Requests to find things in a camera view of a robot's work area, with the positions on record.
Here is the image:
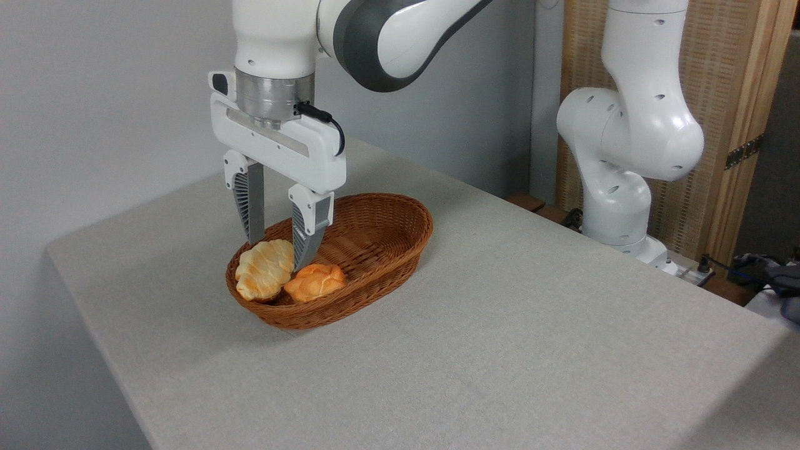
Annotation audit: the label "pale yellow bread roll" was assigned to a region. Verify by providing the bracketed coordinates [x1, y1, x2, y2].
[235, 239, 296, 303]

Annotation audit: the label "brown wicker basket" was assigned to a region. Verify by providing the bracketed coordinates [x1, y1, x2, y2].
[226, 192, 434, 331]

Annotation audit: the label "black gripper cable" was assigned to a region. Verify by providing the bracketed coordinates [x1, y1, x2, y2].
[294, 101, 346, 157]

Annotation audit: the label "wooden folding screen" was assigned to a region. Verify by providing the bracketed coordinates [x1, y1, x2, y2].
[556, 0, 800, 266]

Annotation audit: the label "black and blue cables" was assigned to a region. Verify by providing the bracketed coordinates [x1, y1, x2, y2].
[705, 249, 800, 294]

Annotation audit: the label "grey tablecloth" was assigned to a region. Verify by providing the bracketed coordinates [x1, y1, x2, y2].
[45, 134, 792, 450]

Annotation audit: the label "metal screen hinge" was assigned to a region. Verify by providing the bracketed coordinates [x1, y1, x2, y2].
[724, 134, 765, 171]

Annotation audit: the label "grey bundled object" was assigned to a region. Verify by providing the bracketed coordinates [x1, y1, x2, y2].
[767, 262, 800, 326]

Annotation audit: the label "brown wooden base board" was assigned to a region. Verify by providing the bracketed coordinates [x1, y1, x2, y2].
[505, 192, 758, 308]

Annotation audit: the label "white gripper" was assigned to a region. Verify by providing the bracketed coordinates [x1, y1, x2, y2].
[208, 71, 348, 273]

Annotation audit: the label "orange bread roll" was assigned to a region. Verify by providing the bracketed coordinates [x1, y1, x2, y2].
[283, 263, 347, 304]

